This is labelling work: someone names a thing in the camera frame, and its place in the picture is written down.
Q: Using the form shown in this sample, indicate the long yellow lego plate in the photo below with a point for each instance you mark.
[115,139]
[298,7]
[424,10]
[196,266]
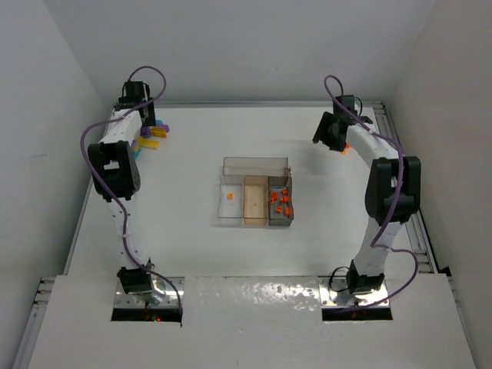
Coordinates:
[148,143]

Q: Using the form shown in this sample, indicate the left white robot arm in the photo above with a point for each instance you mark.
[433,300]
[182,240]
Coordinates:
[118,180]

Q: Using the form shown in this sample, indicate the clear small container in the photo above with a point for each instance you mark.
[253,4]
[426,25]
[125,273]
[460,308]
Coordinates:
[230,212]

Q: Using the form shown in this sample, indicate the left aluminium rail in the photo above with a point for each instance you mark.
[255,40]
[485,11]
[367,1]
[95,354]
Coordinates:
[32,328]

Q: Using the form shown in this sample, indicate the yellow black striped lego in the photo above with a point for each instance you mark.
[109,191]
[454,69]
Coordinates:
[159,132]

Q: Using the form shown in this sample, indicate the grey small container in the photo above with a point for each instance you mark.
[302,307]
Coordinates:
[277,184]

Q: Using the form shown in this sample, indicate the aluminium rail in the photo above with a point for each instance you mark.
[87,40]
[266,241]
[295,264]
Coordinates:
[417,233]
[32,328]

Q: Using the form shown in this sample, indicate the right aluminium rail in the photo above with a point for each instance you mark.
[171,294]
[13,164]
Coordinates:
[417,233]

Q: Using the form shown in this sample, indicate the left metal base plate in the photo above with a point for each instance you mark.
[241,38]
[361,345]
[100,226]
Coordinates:
[163,295]

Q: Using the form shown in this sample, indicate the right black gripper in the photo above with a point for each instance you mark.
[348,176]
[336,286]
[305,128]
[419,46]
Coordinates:
[327,135]

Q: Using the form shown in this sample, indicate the metal base plate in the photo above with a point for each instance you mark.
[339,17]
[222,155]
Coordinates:
[334,294]
[163,295]

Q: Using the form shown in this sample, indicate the dark purple lego brick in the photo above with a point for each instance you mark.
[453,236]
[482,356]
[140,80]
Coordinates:
[145,132]

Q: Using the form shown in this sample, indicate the amber small container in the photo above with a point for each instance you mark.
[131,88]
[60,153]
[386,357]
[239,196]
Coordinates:
[255,206]

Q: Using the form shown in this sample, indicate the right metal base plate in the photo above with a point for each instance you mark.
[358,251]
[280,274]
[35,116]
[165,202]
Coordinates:
[334,294]

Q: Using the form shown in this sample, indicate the clear long container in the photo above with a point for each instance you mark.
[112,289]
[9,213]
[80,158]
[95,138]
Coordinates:
[276,167]

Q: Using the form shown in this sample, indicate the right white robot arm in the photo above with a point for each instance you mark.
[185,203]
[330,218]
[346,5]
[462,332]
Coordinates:
[393,191]

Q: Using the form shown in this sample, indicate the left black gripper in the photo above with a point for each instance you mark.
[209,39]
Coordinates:
[148,117]

